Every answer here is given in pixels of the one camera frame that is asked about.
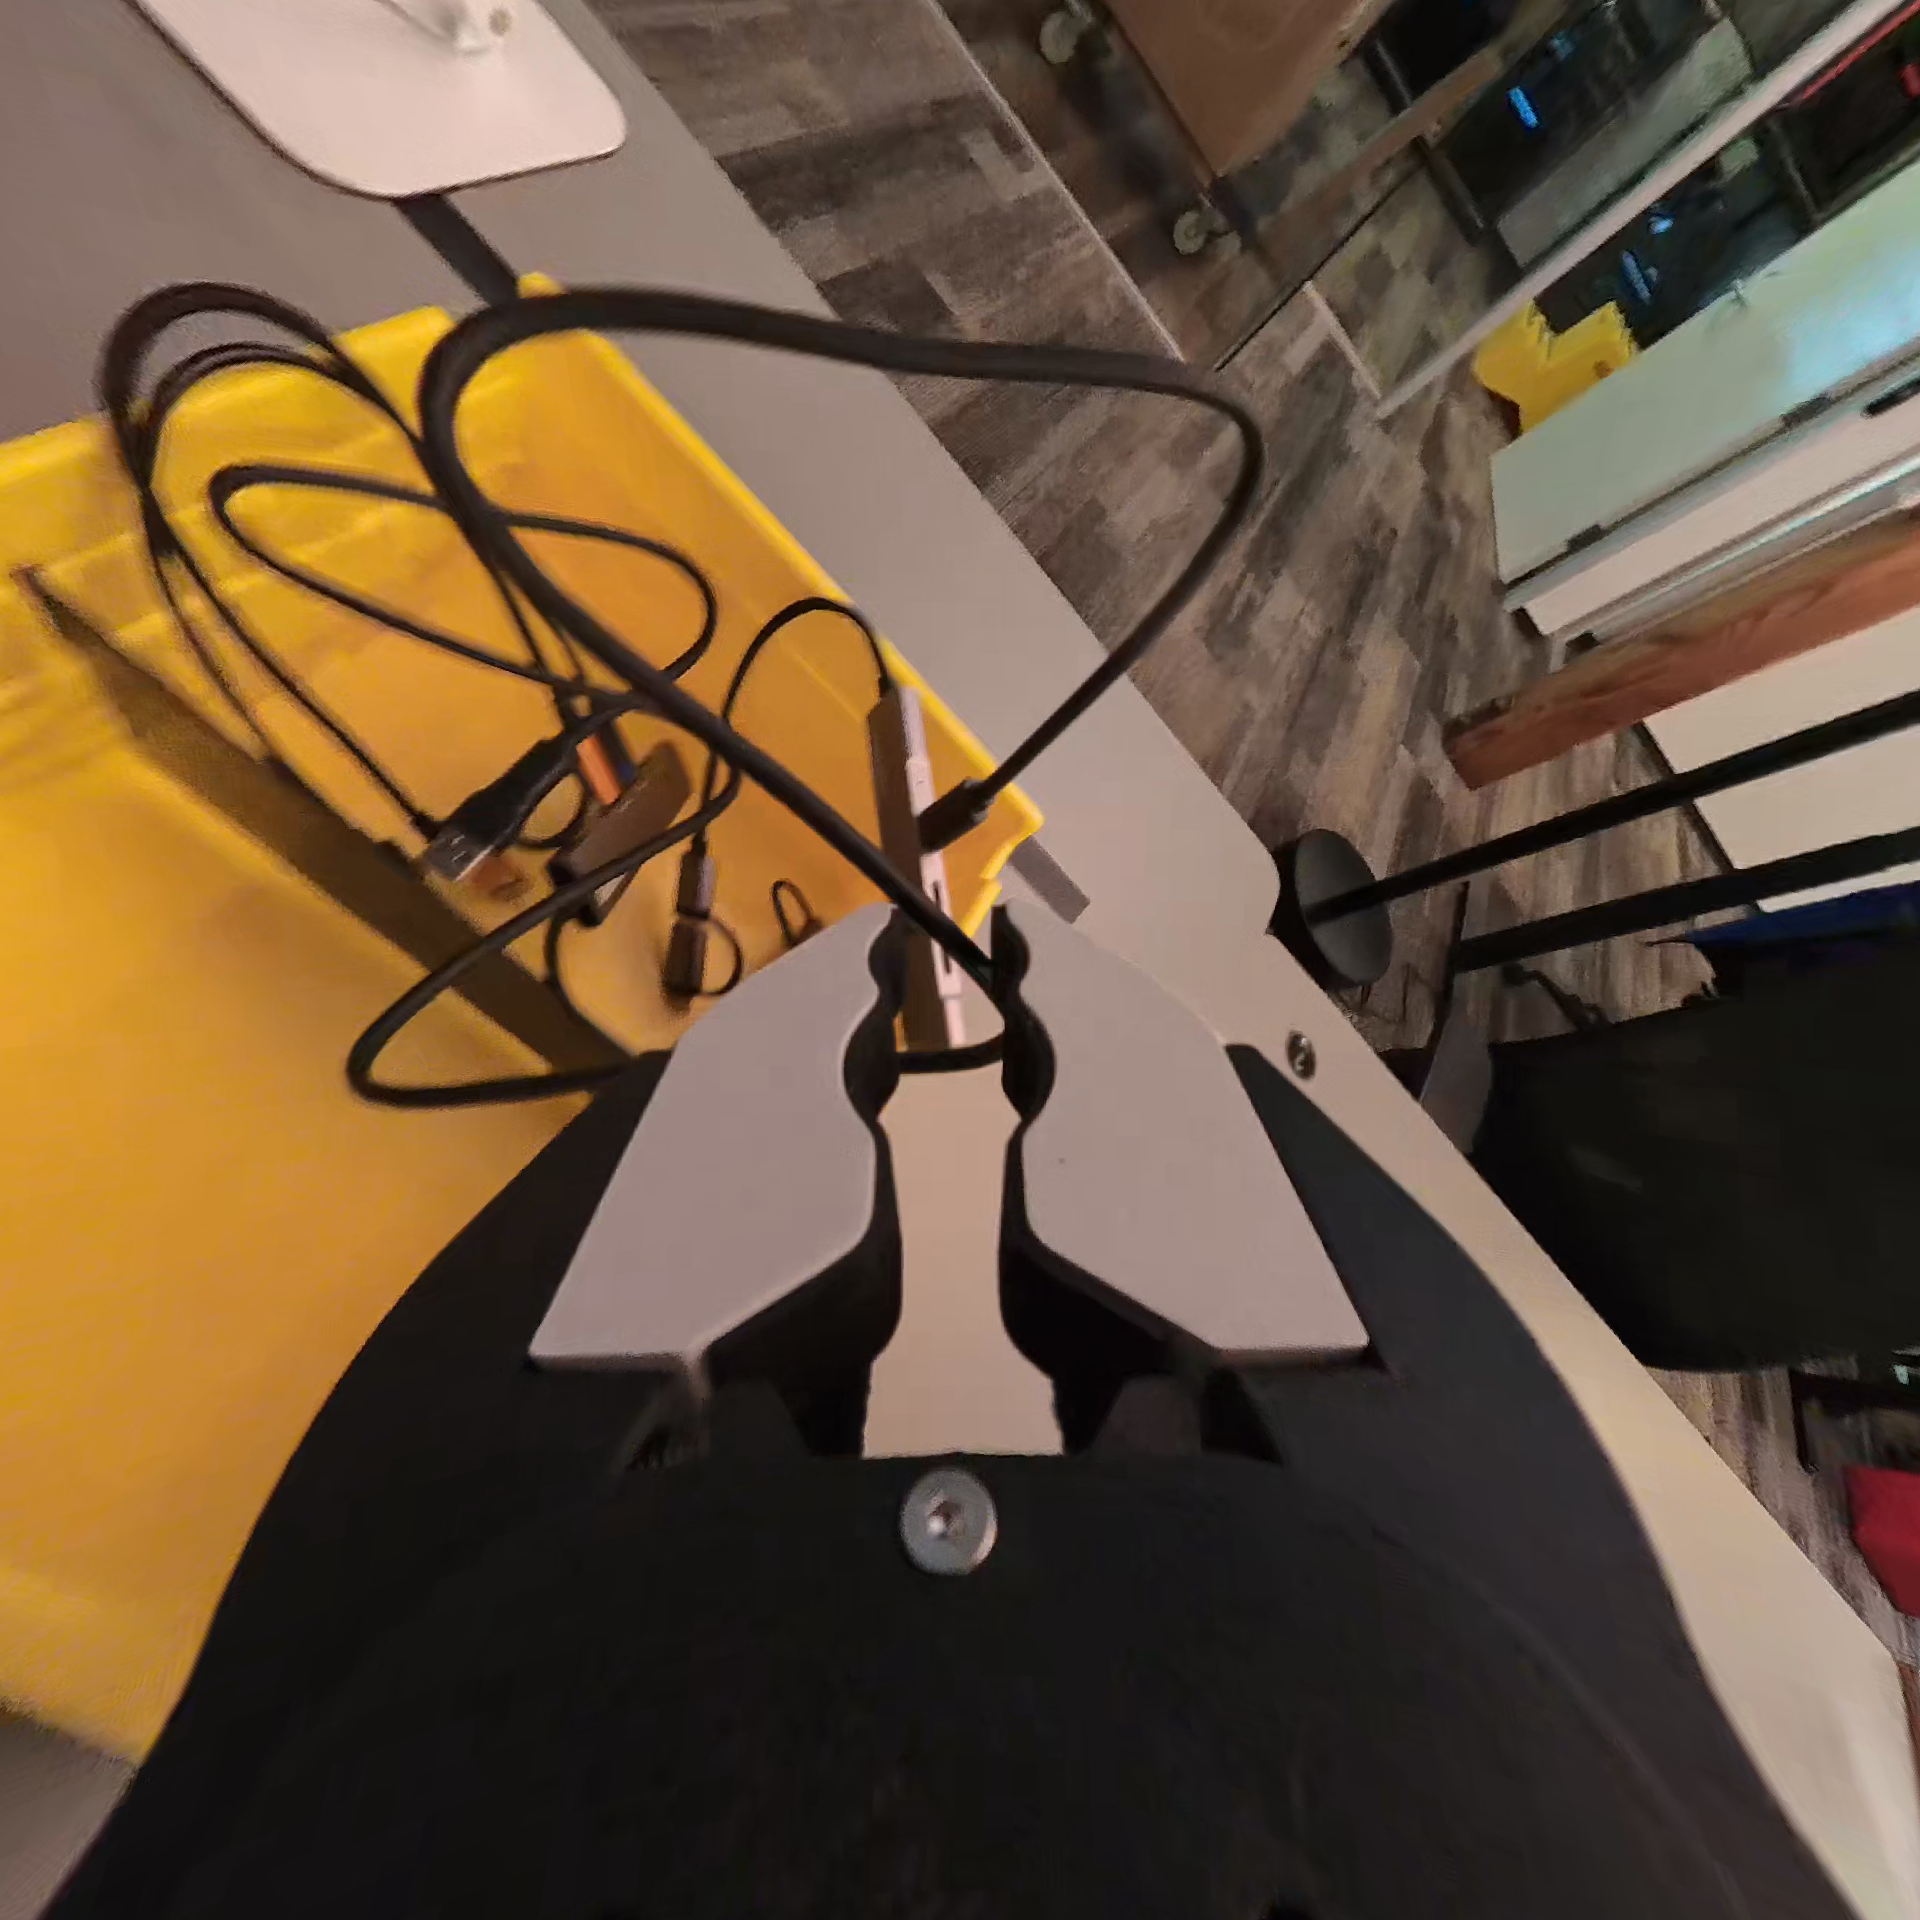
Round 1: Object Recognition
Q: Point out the yellow plastic bin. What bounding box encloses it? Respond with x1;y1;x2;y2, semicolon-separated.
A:
0;270;1045;1757

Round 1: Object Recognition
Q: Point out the black stand pole with base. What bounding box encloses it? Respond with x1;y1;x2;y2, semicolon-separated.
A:
1270;691;1920;992

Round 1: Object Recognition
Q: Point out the thin black usb cable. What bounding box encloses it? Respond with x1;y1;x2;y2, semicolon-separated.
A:
95;286;602;888

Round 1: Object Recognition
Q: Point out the wooden post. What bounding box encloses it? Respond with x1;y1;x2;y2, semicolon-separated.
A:
1445;510;1920;793

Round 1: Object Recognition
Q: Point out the slanted black pole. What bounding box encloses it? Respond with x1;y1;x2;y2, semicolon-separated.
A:
1451;825;1920;974

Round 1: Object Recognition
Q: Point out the dark grey usb hub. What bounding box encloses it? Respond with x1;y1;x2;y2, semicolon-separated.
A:
547;743;695;922

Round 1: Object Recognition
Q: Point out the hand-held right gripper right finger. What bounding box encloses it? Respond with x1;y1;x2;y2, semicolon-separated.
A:
990;901;1373;1455

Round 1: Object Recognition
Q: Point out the tall cardboard box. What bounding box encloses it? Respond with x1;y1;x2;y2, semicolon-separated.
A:
1102;0;1389;177

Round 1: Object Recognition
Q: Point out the yellow floor sign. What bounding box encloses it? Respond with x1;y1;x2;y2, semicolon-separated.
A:
1474;299;1640;433

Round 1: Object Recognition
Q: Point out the white divider foot plate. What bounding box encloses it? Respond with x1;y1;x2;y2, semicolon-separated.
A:
133;0;629;201

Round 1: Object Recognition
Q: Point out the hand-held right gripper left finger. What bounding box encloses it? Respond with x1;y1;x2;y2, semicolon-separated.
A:
527;903;902;1455

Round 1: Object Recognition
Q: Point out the thick black usb-c cable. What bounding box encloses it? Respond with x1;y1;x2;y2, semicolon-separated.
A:
348;288;1263;1113

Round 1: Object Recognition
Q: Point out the dark chair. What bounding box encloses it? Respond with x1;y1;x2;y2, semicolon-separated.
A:
1477;930;1920;1368

